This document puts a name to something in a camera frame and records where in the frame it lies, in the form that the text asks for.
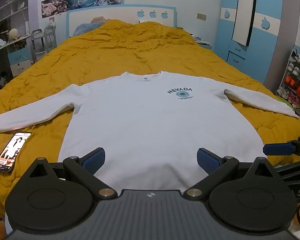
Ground blue nightstand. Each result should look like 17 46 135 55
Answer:
190 33 213 51

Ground white and blue headboard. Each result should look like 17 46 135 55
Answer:
66 4 177 38

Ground white printed sweatshirt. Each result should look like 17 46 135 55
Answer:
0 71 300 193

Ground blue pillow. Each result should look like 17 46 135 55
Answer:
72 16 111 37

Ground grey metal chair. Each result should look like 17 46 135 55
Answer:
31 26 58 63

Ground wall poster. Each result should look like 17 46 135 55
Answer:
41 0 125 19

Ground white and blue desk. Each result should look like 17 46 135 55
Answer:
0 34 32 77

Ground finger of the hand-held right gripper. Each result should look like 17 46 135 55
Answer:
275 158 300 180
262 136 300 156

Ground black smartphone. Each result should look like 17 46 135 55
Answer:
0 132 32 173

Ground shoe rack with shoes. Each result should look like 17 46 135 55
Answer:
275 47 300 117

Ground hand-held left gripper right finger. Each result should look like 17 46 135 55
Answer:
183 147 276 201

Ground yellow quilted blanket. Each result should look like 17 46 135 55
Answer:
0 19 300 218

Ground blue drawer cabinet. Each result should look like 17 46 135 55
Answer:
226 40 248 68

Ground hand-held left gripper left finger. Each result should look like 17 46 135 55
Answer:
29 147 117 201

